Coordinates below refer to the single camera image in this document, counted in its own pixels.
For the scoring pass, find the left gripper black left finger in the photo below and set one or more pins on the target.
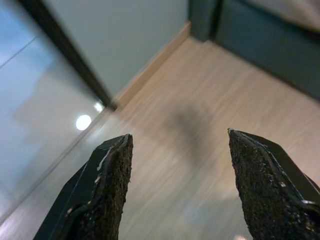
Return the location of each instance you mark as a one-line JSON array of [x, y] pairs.
[[100, 195]]

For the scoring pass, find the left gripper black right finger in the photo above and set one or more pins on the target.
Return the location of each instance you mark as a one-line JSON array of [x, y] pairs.
[[270, 195]]

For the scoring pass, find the light wooden baseboard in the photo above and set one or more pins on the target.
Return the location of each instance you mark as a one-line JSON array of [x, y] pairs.
[[155, 62]]

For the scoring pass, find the bed with beige sheet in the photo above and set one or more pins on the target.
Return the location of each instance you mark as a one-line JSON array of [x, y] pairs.
[[295, 12]]

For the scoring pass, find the black door frame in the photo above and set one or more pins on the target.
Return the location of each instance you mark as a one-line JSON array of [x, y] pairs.
[[70, 55]]

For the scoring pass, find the dark teal bed frame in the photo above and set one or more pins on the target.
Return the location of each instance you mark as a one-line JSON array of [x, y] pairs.
[[262, 45]]

